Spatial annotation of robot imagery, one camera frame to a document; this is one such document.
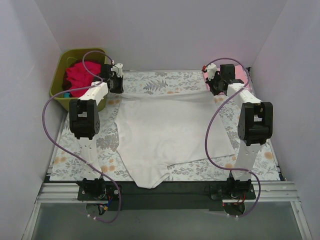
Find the folded pink t shirt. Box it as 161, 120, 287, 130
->
202, 65, 252, 91

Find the crumpled red t shirt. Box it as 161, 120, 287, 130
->
62, 61, 94, 98

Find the aluminium front rail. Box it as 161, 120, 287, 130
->
36, 181, 301, 203

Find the floral patterned table mat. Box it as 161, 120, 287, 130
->
49, 71, 280, 181

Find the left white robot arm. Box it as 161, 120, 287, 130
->
67, 61, 124, 180

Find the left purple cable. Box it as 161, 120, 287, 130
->
41, 49, 123, 224

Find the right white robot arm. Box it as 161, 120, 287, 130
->
202, 63, 273, 182

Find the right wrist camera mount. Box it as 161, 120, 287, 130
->
201, 63, 218, 81

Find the purple cable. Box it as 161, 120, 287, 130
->
41, 49, 123, 224
204, 57, 262, 219

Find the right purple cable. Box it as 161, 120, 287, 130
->
204, 57, 262, 219

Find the white t shirt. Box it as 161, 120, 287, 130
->
115, 91, 235, 189

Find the olive green plastic bin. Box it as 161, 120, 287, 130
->
49, 47, 107, 112

